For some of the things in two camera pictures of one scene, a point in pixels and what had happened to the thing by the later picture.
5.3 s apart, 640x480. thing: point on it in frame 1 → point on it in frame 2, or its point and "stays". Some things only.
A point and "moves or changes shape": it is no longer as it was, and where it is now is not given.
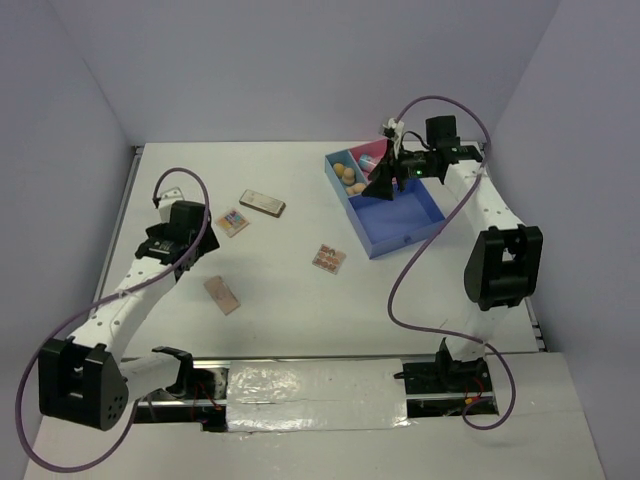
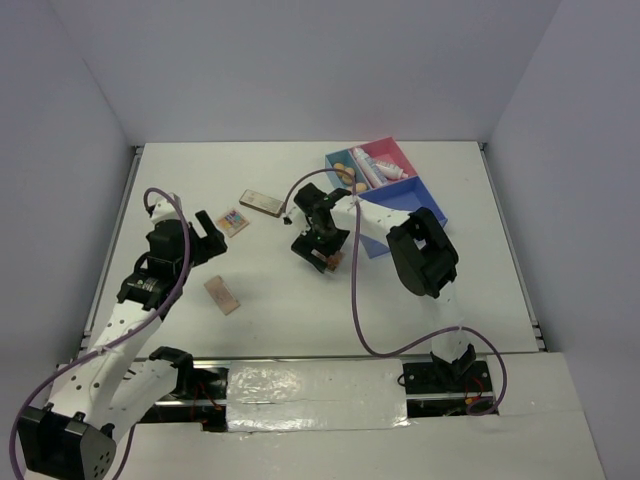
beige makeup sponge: [348, 175] stays
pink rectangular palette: [221, 294] stays
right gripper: [382, 187] → [306, 245]
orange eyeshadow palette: [329, 259] stays
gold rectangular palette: [262, 203] stays
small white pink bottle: [368, 162] moves or changes shape
